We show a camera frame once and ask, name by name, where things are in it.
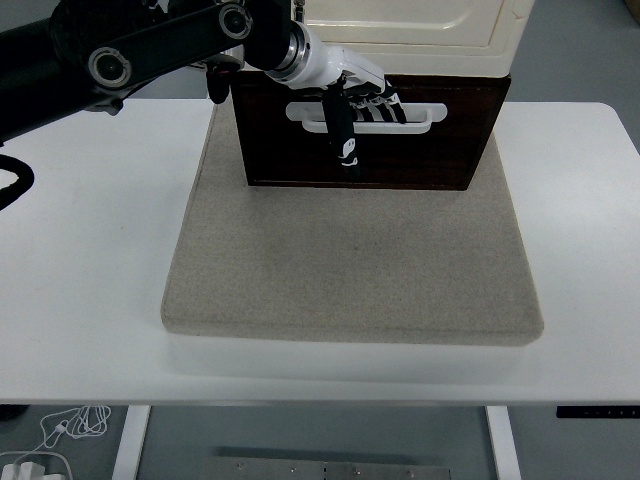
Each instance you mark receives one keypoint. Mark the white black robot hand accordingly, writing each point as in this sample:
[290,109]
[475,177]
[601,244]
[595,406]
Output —
[335,65]

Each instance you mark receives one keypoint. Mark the dark wooden drawer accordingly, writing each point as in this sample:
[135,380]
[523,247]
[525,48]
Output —
[465,115]

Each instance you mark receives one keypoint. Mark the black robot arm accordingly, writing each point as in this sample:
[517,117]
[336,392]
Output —
[150,35]

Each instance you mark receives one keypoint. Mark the dark wooden drawer housing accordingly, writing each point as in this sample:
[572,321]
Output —
[425,160]

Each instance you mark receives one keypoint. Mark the beige grey table mat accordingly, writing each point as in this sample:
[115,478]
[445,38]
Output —
[350,260]

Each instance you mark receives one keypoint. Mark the brown cardboard box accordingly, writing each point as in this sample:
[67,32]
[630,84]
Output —
[632,7]

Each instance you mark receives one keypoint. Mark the grey metal plate with screws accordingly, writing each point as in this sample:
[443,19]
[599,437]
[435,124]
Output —
[325,470]

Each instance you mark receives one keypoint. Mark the white table leg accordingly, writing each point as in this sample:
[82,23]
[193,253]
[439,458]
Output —
[502,440]
[131,440]

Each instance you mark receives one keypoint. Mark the black table control panel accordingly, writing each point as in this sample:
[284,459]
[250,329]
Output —
[600,412]

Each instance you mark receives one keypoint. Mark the white power adapter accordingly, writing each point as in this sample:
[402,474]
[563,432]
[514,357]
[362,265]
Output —
[30,470]

